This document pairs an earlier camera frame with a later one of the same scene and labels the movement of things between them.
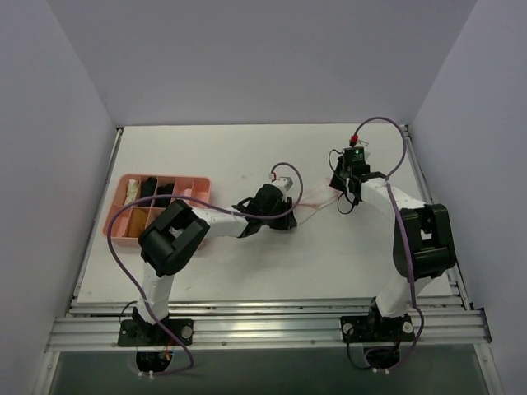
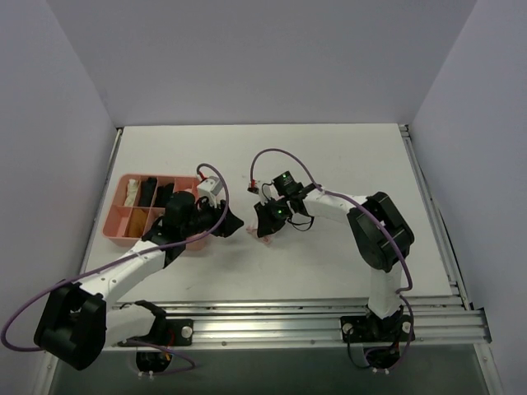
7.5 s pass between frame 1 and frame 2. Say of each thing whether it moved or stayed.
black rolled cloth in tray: stayed
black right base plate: stayed
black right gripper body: moved
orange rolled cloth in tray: stayed
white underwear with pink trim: moved
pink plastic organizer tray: stayed
